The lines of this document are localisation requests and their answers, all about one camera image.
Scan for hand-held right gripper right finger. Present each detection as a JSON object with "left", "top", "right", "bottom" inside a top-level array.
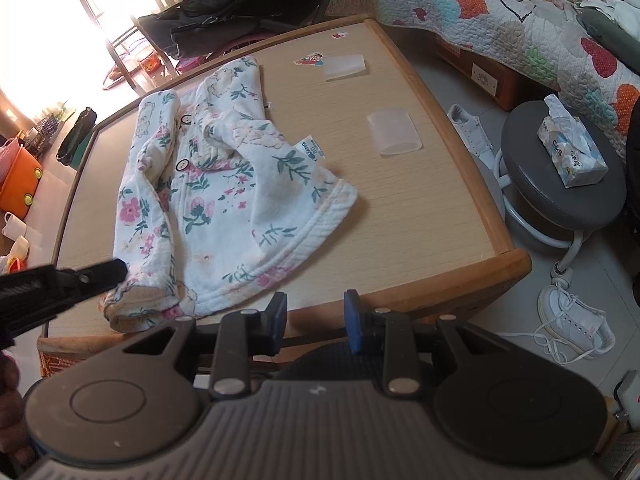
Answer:
[{"left": 344, "top": 289, "right": 511, "bottom": 401}]

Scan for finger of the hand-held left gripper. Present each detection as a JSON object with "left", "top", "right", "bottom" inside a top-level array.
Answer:
[{"left": 57, "top": 258, "right": 128, "bottom": 302}]

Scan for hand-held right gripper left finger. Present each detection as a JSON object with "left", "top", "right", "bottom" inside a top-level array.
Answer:
[{"left": 122, "top": 291, "right": 290, "bottom": 401}]

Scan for floral baby shirt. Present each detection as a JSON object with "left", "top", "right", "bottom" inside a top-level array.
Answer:
[{"left": 102, "top": 56, "right": 358, "bottom": 333}]

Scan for folded white clothes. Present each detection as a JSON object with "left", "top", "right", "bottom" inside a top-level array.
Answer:
[{"left": 580, "top": 0, "right": 640, "bottom": 36}]

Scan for person's left hand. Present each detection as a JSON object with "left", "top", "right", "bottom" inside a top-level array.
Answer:
[{"left": 0, "top": 351, "right": 31, "bottom": 466}]

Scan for cream bowl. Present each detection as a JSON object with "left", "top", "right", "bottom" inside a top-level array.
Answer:
[{"left": 7, "top": 236, "right": 31, "bottom": 262}]

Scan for white small basket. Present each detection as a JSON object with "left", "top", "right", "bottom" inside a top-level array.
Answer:
[{"left": 2, "top": 211, "right": 29, "bottom": 239}]

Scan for orange plastic bin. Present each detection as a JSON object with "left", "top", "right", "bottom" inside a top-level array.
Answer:
[{"left": 0, "top": 147, "right": 45, "bottom": 215}]

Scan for green bucket with black liner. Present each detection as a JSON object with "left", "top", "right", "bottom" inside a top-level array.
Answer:
[{"left": 56, "top": 106, "right": 99, "bottom": 164}]

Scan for wooden low table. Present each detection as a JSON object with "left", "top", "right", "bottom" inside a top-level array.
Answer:
[{"left": 37, "top": 15, "right": 532, "bottom": 361}]

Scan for pink plastic basket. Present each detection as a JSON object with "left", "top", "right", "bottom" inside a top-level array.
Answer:
[{"left": 0, "top": 136, "right": 24, "bottom": 162}]

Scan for translucent plastic strip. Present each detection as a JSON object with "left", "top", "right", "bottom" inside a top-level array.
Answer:
[
  {"left": 323, "top": 52, "right": 367, "bottom": 82},
  {"left": 366, "top": 109, "right": 424, "bottom": 157}
]

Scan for white sneaker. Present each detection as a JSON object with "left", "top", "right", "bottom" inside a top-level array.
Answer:
[
  {"left": 536, "top": 284, "right": 617, "bottom": 361},
  {"left": 446, "top": 103, "right": 497, "bottom": 162}
]

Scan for grey round stool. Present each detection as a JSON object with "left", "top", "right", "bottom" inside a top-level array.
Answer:
[{"left": 492, "top": 100, "right": 627, "bottom": 288}]

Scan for group of cartoon stickers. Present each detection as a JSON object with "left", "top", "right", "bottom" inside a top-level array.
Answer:
[{"left": 293, "top": 31, "right": 349, "bottom": 68}]

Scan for white square label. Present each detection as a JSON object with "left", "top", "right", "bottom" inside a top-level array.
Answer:
[{"left": 471, "top": 64, "right": 499, "bottom": 96}]

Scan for tissue pack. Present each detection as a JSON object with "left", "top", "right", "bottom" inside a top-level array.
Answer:
[{"left": 536, "top": 93, "right": 609, "bottom": 189}]

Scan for heart patterned quilt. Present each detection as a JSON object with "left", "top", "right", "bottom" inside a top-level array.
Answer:
[{"left": 371, "top": 0, "right": 640, "bottom": 161}]

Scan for wooden sofa frame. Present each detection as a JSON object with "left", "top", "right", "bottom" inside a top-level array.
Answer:
[{"left": 430, "top": 40, "right": 533, "bottom": 113}]

